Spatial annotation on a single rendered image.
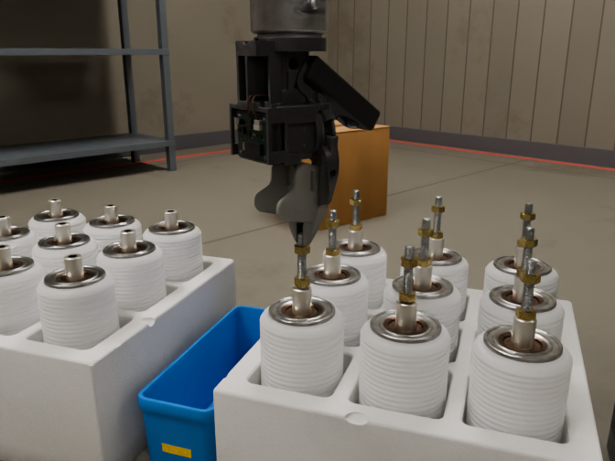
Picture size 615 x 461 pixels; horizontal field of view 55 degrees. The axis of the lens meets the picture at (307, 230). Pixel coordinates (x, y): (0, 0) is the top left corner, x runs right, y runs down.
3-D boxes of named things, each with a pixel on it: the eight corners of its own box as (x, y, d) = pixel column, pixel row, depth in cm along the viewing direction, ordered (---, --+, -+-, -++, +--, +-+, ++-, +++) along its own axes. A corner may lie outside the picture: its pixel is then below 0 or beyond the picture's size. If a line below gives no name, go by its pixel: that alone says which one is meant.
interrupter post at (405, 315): (393, 333, 62) (394, 305, 61) (394, 323, 64) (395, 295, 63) (416, 335, 62) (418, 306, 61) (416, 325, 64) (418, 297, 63)
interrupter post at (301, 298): (286, 313, 67) (286, 286, 66) (304, 307, 68) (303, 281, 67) (299, 320, 65) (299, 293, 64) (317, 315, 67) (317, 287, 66)
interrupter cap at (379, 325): (366, 342, 60) (367, 336, 60) (372, 312, 67) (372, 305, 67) (442, 348, 59) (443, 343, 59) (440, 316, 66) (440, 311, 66)
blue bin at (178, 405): (238, 366, 104) (236, 304, 100) (296, 377, 101) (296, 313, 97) (139, 477, 77) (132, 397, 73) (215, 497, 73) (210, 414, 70)
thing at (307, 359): (247, 442, 73) (242, 308, 67) (308, 414, 78) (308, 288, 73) (294, 486, 65) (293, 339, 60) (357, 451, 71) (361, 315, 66)
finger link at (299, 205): (268, 252, 61) (264, 165, 59) (313, 241, 65) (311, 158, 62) (285, 260, 59) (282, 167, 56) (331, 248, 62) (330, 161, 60)
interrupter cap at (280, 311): (255, 311, 67) (255, 305, 67) (307, 294, 72) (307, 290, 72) (295, 336, 62) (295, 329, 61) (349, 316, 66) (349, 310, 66)
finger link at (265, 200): (248, 241, 64) (246, 158, 61) (292, 232, 68) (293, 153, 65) (264, 250, 62) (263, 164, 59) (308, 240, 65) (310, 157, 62)
